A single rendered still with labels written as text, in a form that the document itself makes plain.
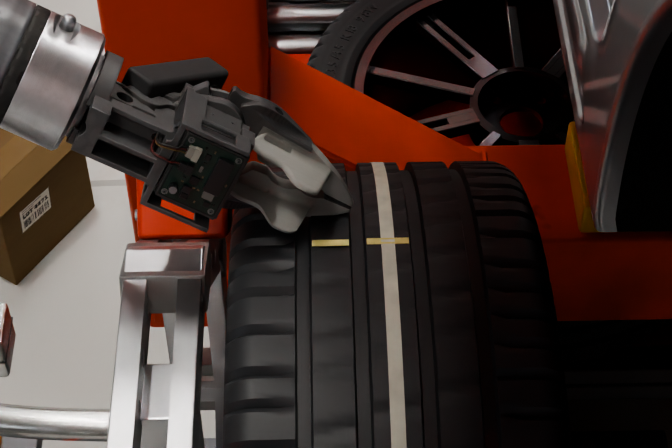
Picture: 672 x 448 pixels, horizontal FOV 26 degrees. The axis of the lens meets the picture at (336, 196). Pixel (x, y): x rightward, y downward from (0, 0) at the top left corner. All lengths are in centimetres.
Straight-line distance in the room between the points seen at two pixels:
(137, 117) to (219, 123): 6
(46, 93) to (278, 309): 22
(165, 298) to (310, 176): 16
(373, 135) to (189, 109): 69
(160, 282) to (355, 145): 57
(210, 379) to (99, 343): 101
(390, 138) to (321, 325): 71
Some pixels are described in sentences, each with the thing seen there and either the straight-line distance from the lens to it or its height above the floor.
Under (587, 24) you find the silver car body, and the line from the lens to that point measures 167.
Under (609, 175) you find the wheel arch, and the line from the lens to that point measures 160.
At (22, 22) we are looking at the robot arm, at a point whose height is 133.
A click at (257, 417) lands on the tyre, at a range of 98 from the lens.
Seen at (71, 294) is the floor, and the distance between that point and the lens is 256.
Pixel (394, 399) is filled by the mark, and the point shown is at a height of 117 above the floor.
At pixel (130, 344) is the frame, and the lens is 108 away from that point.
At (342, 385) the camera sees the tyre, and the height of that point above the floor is 118.
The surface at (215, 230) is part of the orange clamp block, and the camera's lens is 121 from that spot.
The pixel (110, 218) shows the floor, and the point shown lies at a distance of 266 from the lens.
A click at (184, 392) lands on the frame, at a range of 105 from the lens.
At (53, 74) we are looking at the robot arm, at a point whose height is 131.
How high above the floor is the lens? 199
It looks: 48 degrees down
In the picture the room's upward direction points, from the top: straight up
